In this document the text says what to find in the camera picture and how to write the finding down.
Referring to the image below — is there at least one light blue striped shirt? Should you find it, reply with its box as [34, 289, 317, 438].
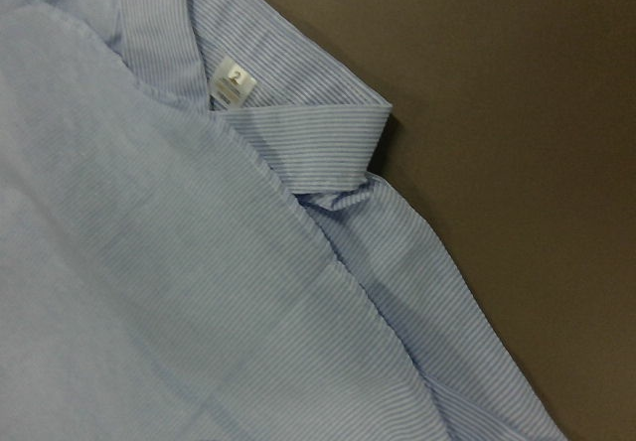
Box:
[1, 0, 562, 440]

